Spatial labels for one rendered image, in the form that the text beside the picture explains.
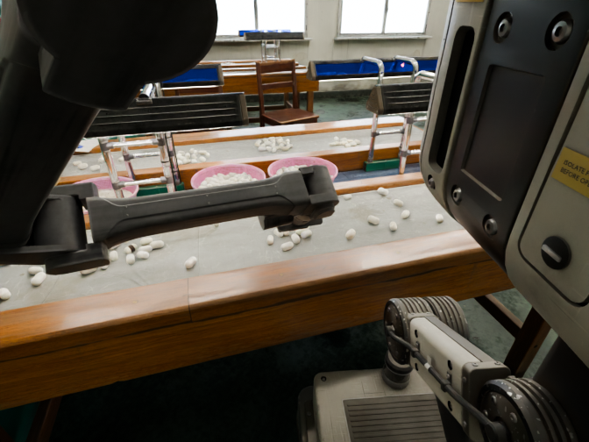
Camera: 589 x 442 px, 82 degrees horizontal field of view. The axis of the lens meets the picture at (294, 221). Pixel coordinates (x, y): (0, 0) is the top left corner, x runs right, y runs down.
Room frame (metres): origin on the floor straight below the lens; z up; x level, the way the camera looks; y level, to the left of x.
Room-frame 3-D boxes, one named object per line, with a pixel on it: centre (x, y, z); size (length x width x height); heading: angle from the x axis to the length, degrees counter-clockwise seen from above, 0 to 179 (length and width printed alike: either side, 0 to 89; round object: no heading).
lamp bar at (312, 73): (1.59, -0.36, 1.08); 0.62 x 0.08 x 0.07; 106
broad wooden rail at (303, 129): (1.70, 0.23, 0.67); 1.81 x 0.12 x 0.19; 106
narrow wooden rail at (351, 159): (1.32, 0.12, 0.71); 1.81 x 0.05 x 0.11; 106
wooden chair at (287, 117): (3.25, 0.06, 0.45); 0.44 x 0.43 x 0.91; 124
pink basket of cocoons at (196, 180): (1.12, 0.24, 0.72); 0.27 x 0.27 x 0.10
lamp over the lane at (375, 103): (1.05, -0.51, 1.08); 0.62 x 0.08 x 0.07; 106
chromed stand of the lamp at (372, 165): (1.51, -0.38, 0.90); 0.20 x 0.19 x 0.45; 106
